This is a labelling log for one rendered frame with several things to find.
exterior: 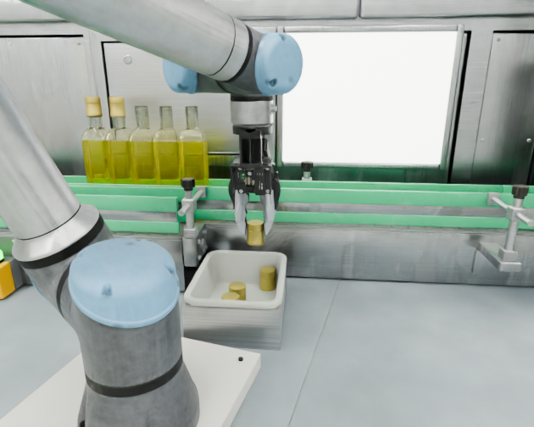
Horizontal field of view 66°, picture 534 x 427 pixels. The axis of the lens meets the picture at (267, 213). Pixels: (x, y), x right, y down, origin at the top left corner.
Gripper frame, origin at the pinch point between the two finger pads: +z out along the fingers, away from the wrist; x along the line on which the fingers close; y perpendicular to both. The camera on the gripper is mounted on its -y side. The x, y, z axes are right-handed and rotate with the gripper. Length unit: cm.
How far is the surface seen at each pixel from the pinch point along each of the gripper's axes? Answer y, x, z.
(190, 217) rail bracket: -2.7, -13.7, -0.9
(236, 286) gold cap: 5.0, -3.4, 10.7
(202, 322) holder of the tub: 15.3, -8.2, 12.1
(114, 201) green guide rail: -5.3, -30.5, -3.4
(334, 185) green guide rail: -20.7, 17.3, -3.3
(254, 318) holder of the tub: 15.6, 1.0, 11.0
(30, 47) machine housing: -36, -62, -36
